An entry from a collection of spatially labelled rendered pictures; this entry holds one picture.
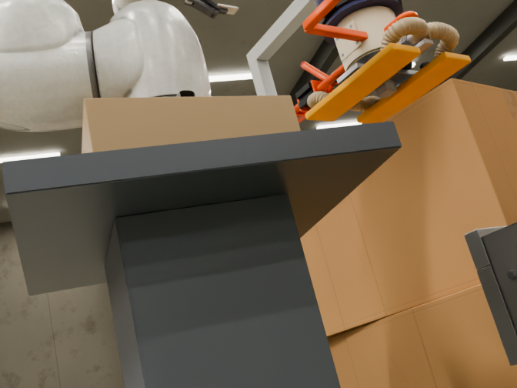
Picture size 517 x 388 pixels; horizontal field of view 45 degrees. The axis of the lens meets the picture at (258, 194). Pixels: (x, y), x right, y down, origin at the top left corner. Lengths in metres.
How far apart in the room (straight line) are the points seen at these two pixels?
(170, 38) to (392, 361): 0.83
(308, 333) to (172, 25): 0.54
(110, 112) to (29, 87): 0.21
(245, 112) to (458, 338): 0.65
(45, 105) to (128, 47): 0.16
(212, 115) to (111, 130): 0.14
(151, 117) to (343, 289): 0.78
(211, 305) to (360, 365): 0.74
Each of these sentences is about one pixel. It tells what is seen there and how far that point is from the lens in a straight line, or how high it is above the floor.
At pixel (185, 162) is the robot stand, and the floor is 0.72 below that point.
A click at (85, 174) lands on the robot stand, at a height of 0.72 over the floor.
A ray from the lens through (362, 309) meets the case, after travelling 1.47.
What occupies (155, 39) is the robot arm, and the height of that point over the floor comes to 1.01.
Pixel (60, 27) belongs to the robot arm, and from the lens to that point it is 1.08.
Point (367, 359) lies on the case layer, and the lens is 1.50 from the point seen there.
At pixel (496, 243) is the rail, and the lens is 1.03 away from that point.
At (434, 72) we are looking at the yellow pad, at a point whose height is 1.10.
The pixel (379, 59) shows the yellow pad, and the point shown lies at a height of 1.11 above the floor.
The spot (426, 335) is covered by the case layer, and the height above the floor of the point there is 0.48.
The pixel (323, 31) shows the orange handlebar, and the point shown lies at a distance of 1.57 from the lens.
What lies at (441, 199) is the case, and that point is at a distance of 1.32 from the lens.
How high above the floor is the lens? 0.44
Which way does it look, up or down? 18 degrees up
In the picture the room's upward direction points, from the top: 14 degrees counter-clockwise
